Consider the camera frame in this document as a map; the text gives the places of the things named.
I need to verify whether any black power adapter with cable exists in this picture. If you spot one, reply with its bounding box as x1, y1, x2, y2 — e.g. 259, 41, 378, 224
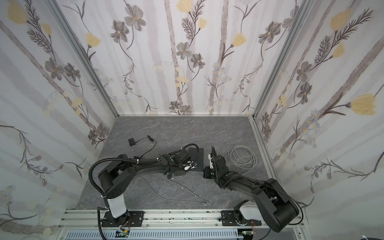
128, 135, 158, 159

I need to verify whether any grey network switch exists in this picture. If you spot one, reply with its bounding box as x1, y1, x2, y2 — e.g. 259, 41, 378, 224
188, 147, 205, 172

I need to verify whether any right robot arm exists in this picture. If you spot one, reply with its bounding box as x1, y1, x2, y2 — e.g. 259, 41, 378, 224
204, 147, 303, 233

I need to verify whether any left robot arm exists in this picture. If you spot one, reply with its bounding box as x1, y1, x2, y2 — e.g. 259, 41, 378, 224
88, 144, 200, 220

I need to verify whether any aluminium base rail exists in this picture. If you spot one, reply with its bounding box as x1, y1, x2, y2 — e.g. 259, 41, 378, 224
58, 207, 305, 230

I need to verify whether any white slotted cable duct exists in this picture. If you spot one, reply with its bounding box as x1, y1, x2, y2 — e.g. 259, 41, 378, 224
64, 229, 244, 240

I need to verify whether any aluminium corner frame right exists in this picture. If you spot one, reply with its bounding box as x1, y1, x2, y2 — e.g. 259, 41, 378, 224
252, 0, 314, 119

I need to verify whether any aluminium corner frame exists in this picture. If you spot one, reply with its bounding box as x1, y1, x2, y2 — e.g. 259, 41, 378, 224
252, 0, 314, 119
45, 0, 120, 118

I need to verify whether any aluminium corner frame left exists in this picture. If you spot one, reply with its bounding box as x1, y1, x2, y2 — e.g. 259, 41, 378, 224
45, 0, 120, 118

